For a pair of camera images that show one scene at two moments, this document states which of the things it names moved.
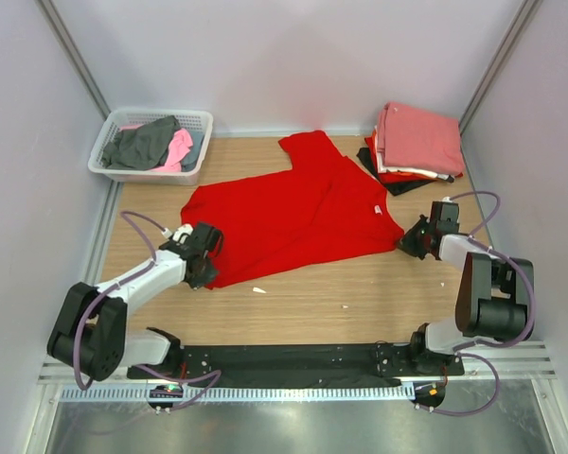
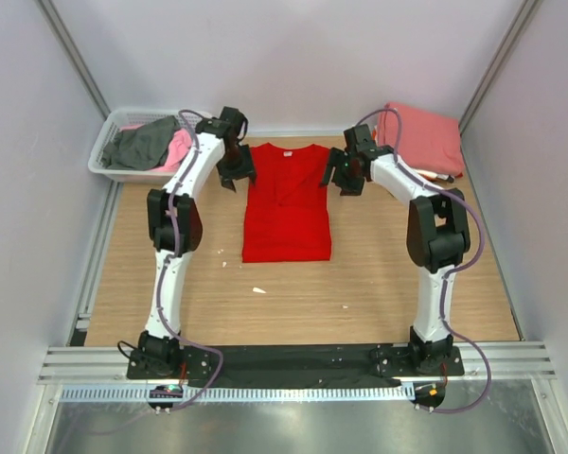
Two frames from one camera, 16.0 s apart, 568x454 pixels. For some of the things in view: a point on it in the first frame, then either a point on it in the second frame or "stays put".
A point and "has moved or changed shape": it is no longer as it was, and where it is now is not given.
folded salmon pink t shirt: (417, 139) stays put
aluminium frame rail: (534, 363) stays put
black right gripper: (407, 243) -> (348, 188)
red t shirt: (324, 208) has moved or changed shape
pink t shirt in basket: (179, 150) stays put
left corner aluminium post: (49, 9) stays put
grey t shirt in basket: (141, 148) stays put
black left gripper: (207, 276) -> (246, 169)
